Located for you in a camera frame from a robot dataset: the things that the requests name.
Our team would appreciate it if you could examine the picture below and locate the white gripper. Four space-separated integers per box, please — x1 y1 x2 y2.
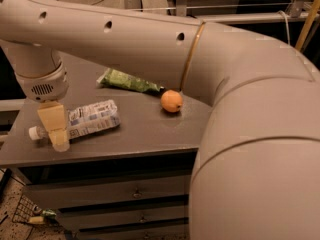
14 61 70 152

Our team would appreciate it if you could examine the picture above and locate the blue label plastic water bottle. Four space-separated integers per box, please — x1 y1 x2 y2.
29 100 120 140

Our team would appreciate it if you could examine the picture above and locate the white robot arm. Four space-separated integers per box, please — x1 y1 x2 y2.
0 0 320 240

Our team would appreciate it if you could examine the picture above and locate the green kettle chips bag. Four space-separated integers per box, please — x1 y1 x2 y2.
97 68 163 93

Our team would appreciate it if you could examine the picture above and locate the grey drawer cabinet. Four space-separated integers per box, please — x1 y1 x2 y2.
0 52 214 240

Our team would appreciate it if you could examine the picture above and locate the orange fruit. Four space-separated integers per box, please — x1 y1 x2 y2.
160 90 183 113

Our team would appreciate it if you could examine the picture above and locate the wire basket on floor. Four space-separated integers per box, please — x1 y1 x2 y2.
11 193 58 226

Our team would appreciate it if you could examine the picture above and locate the white cable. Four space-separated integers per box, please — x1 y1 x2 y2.
277 10 292 46

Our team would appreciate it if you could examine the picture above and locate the metal railing frame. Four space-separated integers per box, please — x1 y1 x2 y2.
123 0 320 26

